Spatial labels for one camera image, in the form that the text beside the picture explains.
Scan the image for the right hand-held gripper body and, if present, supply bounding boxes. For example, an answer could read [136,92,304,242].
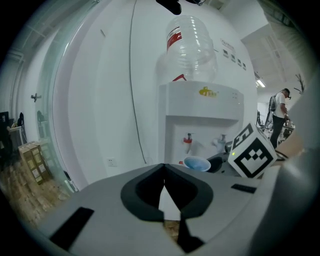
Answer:
[216,122,279,179]

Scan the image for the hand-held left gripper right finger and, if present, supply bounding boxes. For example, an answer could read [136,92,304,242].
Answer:
[162,163,214,254]

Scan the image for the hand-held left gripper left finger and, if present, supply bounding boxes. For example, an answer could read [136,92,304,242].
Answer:
[120,163,166,224]

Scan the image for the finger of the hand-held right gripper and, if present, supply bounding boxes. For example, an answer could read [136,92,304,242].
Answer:
[206,156,224,174]

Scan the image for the blue cup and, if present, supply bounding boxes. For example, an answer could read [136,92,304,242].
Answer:
[183,155,212,173]

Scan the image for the person's right forearm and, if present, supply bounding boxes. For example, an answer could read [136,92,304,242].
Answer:
[274,129,307,161]

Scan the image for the white water dispenser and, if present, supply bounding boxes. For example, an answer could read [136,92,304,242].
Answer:
[157,80,245,222]

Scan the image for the clear water bottle red label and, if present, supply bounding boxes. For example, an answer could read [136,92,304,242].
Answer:
[155,14,219,85]

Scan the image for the door bottom clamp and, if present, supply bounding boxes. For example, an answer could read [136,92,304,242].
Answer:
[63,170,79,194]

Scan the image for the olive cardboard box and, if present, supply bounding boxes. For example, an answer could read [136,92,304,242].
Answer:
[30,140,54,181]
[18,144,44,186]

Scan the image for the frosted glass door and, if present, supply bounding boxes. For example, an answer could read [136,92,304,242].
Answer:
[36,14,87,193]

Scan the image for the dispenser power cable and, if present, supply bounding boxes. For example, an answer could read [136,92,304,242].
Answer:
[128,0,148,165]

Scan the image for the white wall sign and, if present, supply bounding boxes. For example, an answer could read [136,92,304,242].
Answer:
[219,37,236,50]

